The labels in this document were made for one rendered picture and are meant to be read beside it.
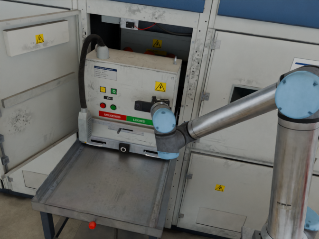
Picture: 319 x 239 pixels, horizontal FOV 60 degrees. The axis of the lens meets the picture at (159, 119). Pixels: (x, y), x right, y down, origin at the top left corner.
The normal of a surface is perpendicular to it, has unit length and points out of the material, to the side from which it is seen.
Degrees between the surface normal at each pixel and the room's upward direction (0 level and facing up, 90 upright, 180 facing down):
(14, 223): 0
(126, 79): 90
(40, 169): 90
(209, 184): 90
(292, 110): 81
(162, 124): 70
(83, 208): 0
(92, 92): 90
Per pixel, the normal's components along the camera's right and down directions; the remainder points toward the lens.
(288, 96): -0.62, 0.19
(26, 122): 0.88, 0.32
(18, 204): 0.10, -0.85
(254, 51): -0.18, 0.49
